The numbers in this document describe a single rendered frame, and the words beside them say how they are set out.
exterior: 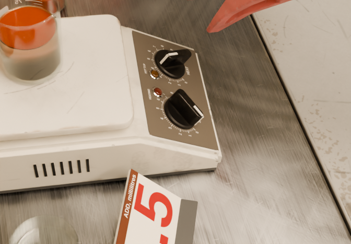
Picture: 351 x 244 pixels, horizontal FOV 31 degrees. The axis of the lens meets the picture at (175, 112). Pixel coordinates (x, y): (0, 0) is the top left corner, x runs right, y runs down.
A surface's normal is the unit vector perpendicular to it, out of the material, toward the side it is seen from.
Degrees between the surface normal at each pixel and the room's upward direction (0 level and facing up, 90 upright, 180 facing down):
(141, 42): 30
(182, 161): 90
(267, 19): 0
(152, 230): 40
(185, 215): 0
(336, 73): 0
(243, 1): 84
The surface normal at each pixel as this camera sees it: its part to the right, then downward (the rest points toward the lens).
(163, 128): 0.55, -0.55
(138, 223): 0.69, -0.36
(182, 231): 0.07, -0.59
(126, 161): 0.16, 0.81
